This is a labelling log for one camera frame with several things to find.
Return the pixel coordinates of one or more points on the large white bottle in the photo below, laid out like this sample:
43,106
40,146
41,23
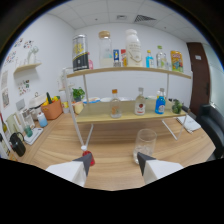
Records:
134,50

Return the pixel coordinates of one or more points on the glass jar cork lid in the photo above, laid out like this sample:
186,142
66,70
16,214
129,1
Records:
105,51

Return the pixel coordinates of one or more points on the ceiling air vent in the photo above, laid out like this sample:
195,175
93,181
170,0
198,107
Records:
145,18

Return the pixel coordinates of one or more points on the clear bottle red label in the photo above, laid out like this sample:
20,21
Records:
140,106

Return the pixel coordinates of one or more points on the blue liquid bottle silver cap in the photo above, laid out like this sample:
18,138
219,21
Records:
160,105

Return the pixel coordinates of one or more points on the white tray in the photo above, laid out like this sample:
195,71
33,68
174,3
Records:
35,137

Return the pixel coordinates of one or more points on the clear glass with ice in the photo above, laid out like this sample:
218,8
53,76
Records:
145,143

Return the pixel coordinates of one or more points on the brown door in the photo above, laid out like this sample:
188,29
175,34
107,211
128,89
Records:
199,76

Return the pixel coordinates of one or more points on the black kettle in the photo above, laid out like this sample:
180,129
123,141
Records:
17,146

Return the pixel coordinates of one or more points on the white folded towel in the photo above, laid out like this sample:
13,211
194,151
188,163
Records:
190,123

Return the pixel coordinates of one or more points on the large black yellow can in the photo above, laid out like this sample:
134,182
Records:
80,53

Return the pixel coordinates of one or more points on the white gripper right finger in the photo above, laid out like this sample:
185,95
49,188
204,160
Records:
158,170

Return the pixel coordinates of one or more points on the black chair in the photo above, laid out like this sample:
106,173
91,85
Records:
211,126

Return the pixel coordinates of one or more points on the small pink bottle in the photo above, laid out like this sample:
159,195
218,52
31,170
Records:
90,63

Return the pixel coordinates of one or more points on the white frame wooden shelf rack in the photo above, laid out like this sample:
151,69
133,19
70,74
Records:
126,111

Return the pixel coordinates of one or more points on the red wall poster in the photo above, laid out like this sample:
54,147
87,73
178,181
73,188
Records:
123,56

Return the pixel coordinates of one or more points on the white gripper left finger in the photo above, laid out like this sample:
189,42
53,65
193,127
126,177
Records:
68,170

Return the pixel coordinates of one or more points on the orange cap clear bottle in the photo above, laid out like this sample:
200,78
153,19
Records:
115,108

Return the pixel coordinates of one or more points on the wooden wall shelf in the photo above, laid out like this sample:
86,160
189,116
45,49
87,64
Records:
27,67

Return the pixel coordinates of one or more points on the small light blue bottle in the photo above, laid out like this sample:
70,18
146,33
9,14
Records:
150,60

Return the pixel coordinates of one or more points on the dark cylinder muddler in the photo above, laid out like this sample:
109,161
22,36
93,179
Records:
185,109

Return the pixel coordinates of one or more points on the small red liquid bottle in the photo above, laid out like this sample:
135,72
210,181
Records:
92,160

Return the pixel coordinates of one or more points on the orange basket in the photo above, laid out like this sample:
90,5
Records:
52,110

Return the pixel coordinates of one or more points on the green cup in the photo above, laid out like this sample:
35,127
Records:
28,131

